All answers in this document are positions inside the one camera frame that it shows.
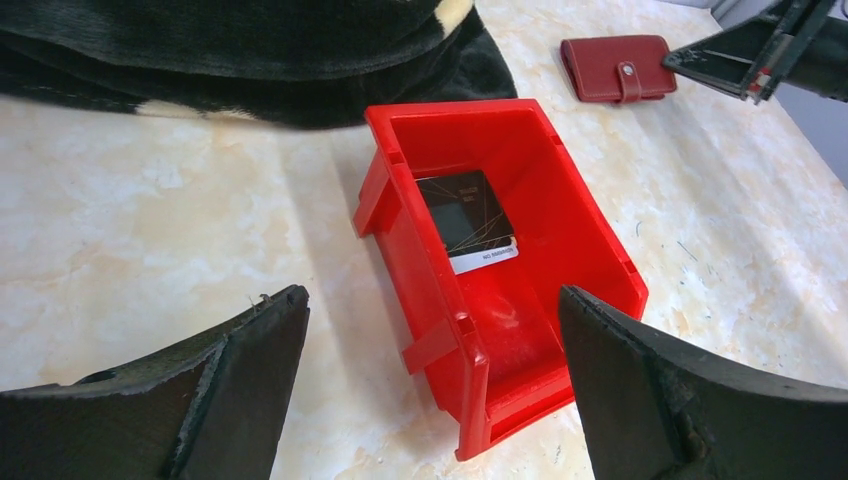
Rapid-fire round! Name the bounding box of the red plastic bin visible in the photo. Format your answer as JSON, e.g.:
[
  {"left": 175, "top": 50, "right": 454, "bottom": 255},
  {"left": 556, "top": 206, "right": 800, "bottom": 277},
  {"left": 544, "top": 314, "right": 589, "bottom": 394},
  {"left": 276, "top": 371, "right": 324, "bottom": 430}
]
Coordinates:
[{"left": 353, "top": 99, "right": 648, "bottom": 461}]

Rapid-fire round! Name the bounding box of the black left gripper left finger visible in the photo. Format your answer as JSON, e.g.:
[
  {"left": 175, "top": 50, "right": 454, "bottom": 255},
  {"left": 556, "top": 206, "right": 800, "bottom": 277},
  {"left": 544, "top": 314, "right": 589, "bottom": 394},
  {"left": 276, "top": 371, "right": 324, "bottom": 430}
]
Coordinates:
[{"left": 1, "top": 285, "right": 310, "bottom": 479}]

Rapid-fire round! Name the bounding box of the black card with gold lines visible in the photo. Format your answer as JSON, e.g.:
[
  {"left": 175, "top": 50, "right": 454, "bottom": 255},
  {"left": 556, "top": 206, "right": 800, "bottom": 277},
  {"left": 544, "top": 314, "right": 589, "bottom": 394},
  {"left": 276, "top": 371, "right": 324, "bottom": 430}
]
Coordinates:
[{"left": 416, "top": 170, "right": 514, "bottom": 258}]

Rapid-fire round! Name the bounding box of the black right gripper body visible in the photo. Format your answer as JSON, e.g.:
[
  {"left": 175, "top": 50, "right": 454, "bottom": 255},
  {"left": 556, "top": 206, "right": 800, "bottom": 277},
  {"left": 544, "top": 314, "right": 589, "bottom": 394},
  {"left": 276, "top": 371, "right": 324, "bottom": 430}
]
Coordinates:
[{"left": 773, "top": 16, "right": 847, "bottom": 103}]

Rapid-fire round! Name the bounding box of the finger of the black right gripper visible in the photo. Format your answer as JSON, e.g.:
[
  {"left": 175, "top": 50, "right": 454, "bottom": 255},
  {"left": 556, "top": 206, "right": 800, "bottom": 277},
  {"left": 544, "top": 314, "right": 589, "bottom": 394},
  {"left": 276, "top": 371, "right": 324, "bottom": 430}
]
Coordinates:
[{"left": 662, "top": 0, "right": 836, "bottom": 103}]

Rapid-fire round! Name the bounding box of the red leather card holder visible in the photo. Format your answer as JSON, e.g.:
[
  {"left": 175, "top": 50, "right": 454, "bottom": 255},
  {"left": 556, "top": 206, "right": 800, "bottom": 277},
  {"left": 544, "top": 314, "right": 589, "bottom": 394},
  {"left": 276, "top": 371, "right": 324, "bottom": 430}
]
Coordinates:
[{"left": 560, "top": 35, "right": 677, "bottom": 104}]

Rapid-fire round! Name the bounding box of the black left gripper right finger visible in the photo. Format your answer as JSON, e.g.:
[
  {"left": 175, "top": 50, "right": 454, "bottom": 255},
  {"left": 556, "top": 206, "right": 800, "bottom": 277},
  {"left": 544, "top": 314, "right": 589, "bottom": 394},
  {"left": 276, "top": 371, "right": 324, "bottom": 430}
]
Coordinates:
[{"left": 559, "top": 286, "right": 847, "bottom": 479}]

